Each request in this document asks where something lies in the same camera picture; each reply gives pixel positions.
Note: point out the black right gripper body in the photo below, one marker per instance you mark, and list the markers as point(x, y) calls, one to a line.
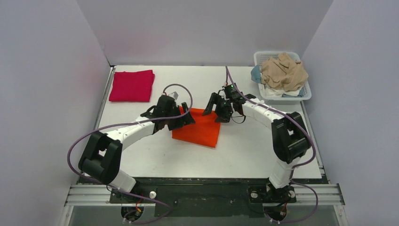
point(220, 106)

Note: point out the orange t-shirt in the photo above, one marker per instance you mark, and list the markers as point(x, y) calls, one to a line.
point(205, 131)

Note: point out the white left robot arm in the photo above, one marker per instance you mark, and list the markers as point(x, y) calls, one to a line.
point(102, 154)

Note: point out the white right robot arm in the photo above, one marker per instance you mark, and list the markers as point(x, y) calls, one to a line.
point(289, 136)

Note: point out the blue garment in basket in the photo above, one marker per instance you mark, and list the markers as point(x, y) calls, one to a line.
point(256, 75)

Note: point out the white garment in basket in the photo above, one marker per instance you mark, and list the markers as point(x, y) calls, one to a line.
point(271, 92)

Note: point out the folded red t-shirt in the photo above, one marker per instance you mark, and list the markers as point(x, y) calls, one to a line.
point(132, 86)

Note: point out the white plastic laundry basket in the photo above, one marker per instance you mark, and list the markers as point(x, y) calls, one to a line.
point(262, 56)

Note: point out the beige crumpled t-shirt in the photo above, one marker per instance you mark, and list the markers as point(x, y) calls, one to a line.
point(283, 72)

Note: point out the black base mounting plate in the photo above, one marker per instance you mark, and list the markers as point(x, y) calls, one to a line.
point(207, 197)

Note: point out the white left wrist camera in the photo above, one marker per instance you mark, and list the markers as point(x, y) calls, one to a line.
point(173, 95)

